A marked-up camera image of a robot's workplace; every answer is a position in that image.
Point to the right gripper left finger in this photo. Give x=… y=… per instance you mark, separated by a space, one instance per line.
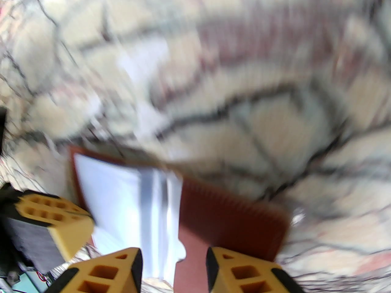
x=104 y=273

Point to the brown leather card holder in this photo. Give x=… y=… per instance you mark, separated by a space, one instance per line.
x=232 y=215

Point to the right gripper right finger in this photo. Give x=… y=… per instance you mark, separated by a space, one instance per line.
x=244 y=276

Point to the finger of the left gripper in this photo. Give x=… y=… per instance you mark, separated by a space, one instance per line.
x=67 y=230

